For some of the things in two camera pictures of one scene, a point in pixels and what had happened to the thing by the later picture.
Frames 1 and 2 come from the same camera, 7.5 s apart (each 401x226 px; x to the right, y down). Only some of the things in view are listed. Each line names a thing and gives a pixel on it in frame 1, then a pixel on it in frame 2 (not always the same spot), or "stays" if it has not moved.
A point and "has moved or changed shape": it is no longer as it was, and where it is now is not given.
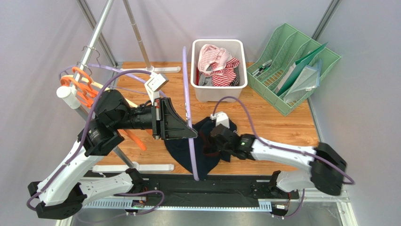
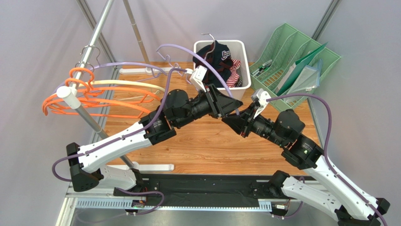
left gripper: [173, 126] → [219, 104]
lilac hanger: [191, 142] → [210, 64]
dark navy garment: [180, 149] → [218, 55]
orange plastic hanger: [87, 98] has moved or changed shape
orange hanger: [93, 93] has moved or changed shape
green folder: [297, 68] stays
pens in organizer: [264, 67] stays
